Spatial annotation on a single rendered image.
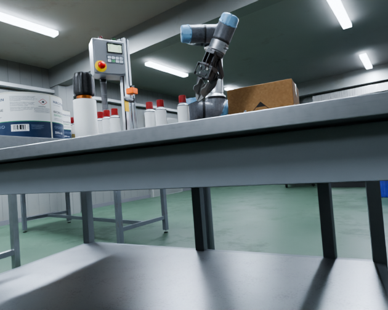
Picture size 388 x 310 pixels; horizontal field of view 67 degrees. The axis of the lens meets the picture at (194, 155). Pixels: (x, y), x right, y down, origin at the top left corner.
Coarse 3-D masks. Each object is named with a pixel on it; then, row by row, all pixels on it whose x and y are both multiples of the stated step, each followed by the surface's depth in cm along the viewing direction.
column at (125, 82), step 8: (120, 40) 162; (128, 40) 164; (128, 48) 164; (128, 56) 163; (128, 64) 163; (128, 72) 163; (120, 80) 162; (128, 80) 161; (128, 96) 160; (128, 112) 159; (128, 120) 159; (128, 128) 159
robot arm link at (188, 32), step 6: (198, 24) 163; (180, 30) 127; (186, 30) 126; (192, 30) 126; (198, 30) 126; (204, 30) 126; (186, 36) 126; (192, 36) 127; (198, 36) 127; (204, 36) 127; (186, 42) 130; (192, 42) 130; (198, 42) 130; (204, 42) 130
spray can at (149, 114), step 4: (148, 104) 137; (152, 104) 138; (148, 108) 137; (152, 108) 138; (144, 112) 138; (148, 112) 136; (152, 112) 136; (148, 116) 136; (152, 116) 136; (148, 120) 136; (152, 120) 136; (148, 124) 136; (152, 124) 136
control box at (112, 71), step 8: (96, 40) 153; (104, 40) 155; (96, 48) 153; (104, 48) 155; (96, 56) 153; (104, 56) 155; (120, 56) 159; (96, 64) 153; (112, 64) 157; (120, 64) 159; (96, 72) 153; (104, 72) 154; (112, 72) 156; (120, 72) 159
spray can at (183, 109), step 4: (180, 96) 129; (184, 96) 129; (180, 100) 129; (184, 100) 129; (180, 104) 128; (184, 104) 128; (180, 108) 128; (184, 108) 128; (188, 108) 130; (180, 112) 128; (184, 112) 128; (188, 112) 129; (180, 116) 128; (184, 116) 128; (188, 116) 129; (180, 120) 128; (184, 120) 128; (188, 120) 129
